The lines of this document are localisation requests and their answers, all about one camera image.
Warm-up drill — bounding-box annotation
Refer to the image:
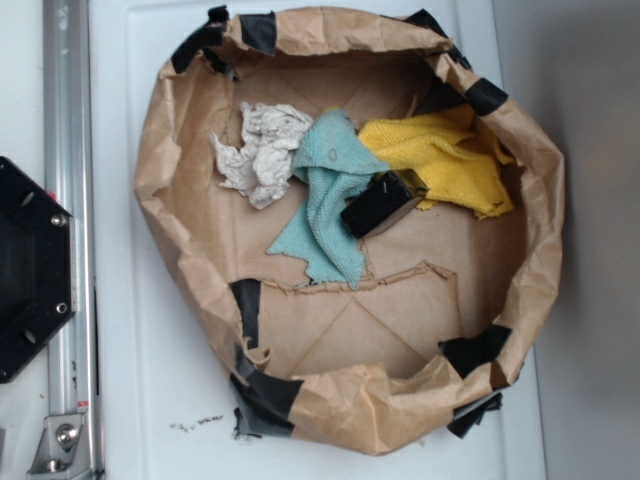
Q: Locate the metal corner bracket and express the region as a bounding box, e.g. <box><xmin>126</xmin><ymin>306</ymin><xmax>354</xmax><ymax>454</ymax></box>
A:
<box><xmin>26</xmin><ymin>413</ymin><xmax>91</xmax><ymax>479</ymax></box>

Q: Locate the yellow microfiber cloth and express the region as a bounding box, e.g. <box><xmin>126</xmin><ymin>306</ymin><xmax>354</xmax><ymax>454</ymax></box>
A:
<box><xmin>358</xmin><ymin>104</ymin><xmax>514</xmax><ymax>219</ymax></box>

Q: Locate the aluminium extrusion rail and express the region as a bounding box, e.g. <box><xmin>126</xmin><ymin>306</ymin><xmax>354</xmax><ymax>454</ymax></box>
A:
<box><xmin>43</xmin><ymin>1</ymin><xmax>106</xmax><ymax>479</ymax></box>

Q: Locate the brown paper bag bin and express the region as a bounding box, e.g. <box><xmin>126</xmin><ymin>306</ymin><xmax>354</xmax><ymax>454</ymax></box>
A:
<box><xmin>134</xmin><ymin>6</ymin><xmax>565</xmax><ymax>455</ymax></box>

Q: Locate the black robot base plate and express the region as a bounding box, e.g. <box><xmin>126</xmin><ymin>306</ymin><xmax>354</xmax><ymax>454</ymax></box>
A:
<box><xmin>1</xmin><ymin>157</ymin><xmax>75</xmax><ymax>384</ymax></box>

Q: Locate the crumpled white cloth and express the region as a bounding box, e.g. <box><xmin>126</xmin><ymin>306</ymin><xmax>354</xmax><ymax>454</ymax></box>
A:
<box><xmin>211</xmin><ymin>102</ymin><xmax>314</xmax><ymax>210</ymax></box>

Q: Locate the black box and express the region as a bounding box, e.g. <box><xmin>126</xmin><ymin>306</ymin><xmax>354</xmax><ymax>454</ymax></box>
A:
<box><xmin>341</xmin><ymin>169</ymin><xmax>429</xmax><ymax>239</ymax></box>

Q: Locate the light blue microfiber cloth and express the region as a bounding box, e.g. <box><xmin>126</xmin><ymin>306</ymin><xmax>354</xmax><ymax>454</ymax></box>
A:
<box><xmin>267</xmin><ymin>110</ymin><xmax>389</xmax><ymax>289</ymax></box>

